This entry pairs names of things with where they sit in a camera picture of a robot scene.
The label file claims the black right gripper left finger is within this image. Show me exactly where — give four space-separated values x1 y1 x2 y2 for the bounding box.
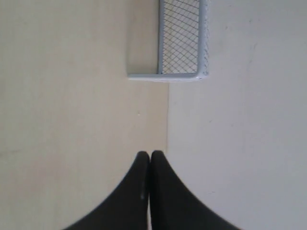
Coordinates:
67 151 150 230

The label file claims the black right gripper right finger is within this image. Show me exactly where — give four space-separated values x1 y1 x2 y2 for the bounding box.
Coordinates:
149 150 238 230

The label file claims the white miniature soccer goal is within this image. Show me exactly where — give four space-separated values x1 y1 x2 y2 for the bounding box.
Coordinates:
128 0 209 82

